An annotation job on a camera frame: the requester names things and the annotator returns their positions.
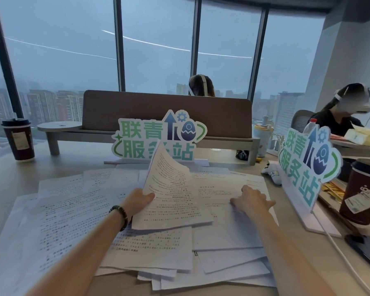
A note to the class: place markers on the person's left hand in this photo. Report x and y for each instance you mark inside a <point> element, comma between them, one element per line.
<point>137,201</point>

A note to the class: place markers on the person's right hand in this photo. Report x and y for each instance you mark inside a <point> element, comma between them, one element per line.
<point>256,203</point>

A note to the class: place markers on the person's right thumb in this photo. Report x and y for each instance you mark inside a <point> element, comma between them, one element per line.
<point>236,202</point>

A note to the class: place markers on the person's left thumb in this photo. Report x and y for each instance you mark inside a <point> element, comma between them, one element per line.
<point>148,198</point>

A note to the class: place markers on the printed white paper sheet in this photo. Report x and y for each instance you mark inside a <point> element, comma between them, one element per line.
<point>172,194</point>

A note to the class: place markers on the person's left forearm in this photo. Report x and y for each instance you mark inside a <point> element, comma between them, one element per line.
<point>89,257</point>

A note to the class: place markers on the person's right forearm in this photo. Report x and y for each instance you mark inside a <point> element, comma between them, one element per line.
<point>291,255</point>

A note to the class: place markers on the white plush toy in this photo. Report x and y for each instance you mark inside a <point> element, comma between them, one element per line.
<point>273,174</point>

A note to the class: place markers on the green white cutout sign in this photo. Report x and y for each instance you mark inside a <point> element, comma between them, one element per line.
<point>305,169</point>
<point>154,138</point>

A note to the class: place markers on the white tumbler with yellow lid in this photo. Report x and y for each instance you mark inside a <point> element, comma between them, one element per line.
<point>262,140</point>

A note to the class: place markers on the pile of printed papers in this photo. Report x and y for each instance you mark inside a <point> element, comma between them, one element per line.
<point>64,212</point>

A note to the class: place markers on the brown desk divider panel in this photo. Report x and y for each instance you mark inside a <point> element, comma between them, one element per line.
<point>160,110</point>

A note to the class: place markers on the orange packets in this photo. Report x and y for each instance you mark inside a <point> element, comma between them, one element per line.
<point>334,192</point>

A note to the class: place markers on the grey mesh office chair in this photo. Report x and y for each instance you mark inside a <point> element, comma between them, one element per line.
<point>300,120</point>

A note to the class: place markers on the clear bottle with red cap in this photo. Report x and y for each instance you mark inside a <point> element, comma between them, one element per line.
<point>310,126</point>

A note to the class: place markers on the grey desk riser shelf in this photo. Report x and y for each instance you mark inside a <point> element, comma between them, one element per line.
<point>61,127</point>

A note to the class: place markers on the dark red paper coffee cup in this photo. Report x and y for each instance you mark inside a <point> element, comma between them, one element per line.
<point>362,194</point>
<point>18,141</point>

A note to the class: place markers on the black phone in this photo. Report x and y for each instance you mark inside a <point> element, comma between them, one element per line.
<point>367,251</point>

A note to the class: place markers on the yellow tissue pack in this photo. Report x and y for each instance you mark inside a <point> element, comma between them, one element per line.
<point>362,135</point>

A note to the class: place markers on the dark window mullion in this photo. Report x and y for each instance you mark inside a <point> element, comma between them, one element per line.
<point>195,36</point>
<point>257,55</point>
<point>119,43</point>
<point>4,55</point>

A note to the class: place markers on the white headset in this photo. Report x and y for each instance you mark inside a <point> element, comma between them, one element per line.
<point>362,104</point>

